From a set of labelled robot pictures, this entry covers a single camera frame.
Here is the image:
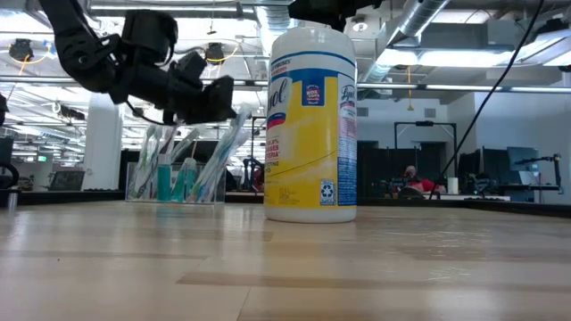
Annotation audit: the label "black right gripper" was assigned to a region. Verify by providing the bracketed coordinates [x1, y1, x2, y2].
[287, 0, 385, 33]

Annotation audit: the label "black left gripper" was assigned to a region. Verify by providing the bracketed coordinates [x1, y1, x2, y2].
[161, 65, 238, 127]

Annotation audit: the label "blue toothbrush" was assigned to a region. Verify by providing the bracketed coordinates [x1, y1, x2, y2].
[171, 126, 204, 164]
[198, 128, 245, 202]

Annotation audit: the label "teal mouthwash bottle white cap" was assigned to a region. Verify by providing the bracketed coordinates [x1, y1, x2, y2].
[171, 157, 198, 203]
[155, 153, 173, 202]

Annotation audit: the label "black ceiling device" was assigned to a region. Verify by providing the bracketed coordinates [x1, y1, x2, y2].
[7, 37, 36, 63]
[205, 41, 227, 64]

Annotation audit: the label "thin black stand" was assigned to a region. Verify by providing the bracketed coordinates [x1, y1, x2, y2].
[250, 115, 267, 173]

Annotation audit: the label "clear plastic toothbrush package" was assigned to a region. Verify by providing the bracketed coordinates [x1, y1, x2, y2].
[125, 160, 228, 205]

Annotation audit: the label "white square pillar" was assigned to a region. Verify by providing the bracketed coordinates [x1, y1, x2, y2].
[82, 92, 124, 191]

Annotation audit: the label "black gantry stand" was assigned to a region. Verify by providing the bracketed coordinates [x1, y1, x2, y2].
[393, 119, 459, 197]

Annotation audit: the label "dark laptop screen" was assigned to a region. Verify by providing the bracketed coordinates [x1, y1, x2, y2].
[47, 169, 87, 193]

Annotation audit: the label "black partition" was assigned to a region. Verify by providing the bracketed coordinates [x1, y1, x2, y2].
[356, 139, 447, 200]

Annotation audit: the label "person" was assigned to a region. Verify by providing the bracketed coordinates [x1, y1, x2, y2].
[402, 164, 447, 195]

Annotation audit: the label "black arched object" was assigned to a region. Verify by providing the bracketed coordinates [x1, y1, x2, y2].
[0, 161, 24, 189]

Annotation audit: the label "dark desk monitors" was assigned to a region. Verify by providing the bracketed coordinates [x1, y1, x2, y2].
[458, 145, 542, 197]

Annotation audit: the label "silver ventilation duct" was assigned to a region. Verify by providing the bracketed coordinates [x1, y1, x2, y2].
[356, 0, 451, 84]
[256, 4, 305, 50]

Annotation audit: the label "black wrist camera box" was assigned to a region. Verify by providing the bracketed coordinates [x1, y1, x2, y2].
[177, 50, 209, 81]

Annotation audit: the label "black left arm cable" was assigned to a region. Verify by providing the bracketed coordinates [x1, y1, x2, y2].
[123, 100, 179, 128]

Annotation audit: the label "grey horizontal ceiling rail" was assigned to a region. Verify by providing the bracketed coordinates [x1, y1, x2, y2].
[0, 76, 571, 94]

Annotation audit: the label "yellow hanging cord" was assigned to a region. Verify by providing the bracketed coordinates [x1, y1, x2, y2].
[405, 65, 415, 112]

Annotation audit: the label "black cable over frame corner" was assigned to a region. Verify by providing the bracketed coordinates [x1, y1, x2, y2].
[427, 0, 547, 201]

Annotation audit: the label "black arched frame handle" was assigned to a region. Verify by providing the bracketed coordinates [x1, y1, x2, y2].
[397, 185, 426, 200]

